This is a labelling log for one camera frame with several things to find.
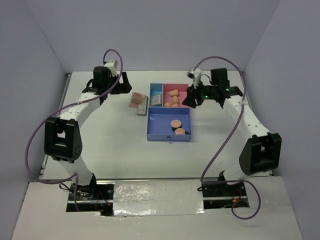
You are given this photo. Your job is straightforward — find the tan gourd-shaped makeup sponge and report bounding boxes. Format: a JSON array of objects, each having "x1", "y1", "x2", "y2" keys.
[{"x1": 172, "y1": 96, "x2": 180, "y2": 105}]

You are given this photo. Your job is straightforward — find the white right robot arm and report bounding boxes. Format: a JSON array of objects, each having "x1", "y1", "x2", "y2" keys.
[{"x1": 183, "y1": 68, "x2": 282, "y2": 197}]

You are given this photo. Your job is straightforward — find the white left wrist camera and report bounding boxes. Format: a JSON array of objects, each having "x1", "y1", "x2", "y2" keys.
[{"x1": 103, "y1": 59, "x2": 118, "y2": 77}]

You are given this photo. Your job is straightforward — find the patterned eyeshadow palette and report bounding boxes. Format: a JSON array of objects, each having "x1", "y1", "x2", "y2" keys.
[{"x1": 131, "y1": 92, "x2": 146, "y2": 104}]

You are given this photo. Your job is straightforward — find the pink round powder puff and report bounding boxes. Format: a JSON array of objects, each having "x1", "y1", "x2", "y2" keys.
[{"x1": 170, "y1": 119, "x2": 182, "y2": 128}]

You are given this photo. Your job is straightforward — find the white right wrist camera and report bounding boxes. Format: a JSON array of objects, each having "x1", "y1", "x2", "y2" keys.
[{"x1": 186, "y1": 67, "x2": 202, "y2": 89}]

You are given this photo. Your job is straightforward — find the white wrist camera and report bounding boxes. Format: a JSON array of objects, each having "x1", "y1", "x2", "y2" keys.
[
  {"x1": 103, "y1": 59, "x2": 118, "y2": 77},
  {"x1": 186, "y1": 67, "x2": 202, "y2": 89}
]

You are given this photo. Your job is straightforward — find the silver tape covered panel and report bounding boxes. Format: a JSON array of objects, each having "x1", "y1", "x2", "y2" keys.
[{"x1": 113, "y1": 179, "x2": 205, "y2": 217}]

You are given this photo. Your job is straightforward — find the pink blush palette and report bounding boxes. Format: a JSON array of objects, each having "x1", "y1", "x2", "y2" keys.
[{"x1": 128, "y1": 100, "x2": 139, "y2": 108}]

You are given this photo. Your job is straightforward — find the aluminium table edge rail left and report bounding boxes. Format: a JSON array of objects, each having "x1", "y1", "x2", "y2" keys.
[{"x1": 38, "y1": 73, "x2": 72, "y2": 184}]

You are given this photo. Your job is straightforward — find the three-colour compartment organizer tray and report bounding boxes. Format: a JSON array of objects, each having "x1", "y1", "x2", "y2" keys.
[{"x1": 146, "y1": 83, "x2": 192, "y2": 142}]

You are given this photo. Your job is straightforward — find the orange square blush palette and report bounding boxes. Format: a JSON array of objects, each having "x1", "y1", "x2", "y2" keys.
[{"x1": 150, "y1": 94, "x2": 163, "y2": 107}]

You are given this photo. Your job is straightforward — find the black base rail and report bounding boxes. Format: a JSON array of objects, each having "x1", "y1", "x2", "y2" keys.
[{"x1": 64, "y1": 179, "x2": 250, "y2": 217}]

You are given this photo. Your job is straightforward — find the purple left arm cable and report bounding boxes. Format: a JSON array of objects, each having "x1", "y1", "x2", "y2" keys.
[{"x1": 24, "y1": 48, "x2": 124, "y2": 212}]

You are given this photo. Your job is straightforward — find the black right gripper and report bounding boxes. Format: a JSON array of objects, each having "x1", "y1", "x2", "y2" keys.
[{"x1": 182, "y1": 78, "x2": 217, "y2": 109}]

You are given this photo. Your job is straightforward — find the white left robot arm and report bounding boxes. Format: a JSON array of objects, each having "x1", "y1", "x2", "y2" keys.
[{"x1": 44, "y1": 60, "x2": 132, "y2": 200}]

